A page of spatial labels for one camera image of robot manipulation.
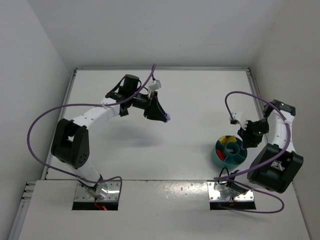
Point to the metal base plate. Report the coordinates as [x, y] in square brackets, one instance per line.
[222, 193]
[104, 192]

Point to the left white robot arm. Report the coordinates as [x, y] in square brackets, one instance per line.
[71, 138]

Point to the yellow lego piece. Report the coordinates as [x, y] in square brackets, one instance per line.
[223, 140]

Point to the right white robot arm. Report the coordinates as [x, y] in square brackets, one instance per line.
[275, 167]

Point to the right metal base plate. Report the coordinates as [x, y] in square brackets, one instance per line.
[222, 193]

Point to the teal divided round container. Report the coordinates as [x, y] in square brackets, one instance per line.
[235, 155]

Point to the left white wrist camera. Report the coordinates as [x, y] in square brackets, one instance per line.
[155, 85]

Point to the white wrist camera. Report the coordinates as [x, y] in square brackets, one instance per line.
[239, 118]
[155, 85]

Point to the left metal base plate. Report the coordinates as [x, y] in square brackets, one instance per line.
[104, 192]

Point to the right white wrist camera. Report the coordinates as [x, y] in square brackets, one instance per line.
[239, 118]

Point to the red lego piece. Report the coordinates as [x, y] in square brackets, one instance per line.
[220, 155]

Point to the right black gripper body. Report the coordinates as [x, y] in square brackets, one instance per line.
[249, 139]

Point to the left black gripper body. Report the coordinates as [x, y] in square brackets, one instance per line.
[151, 108]

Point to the yellow lego plate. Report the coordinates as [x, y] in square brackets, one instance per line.
[230, 139]

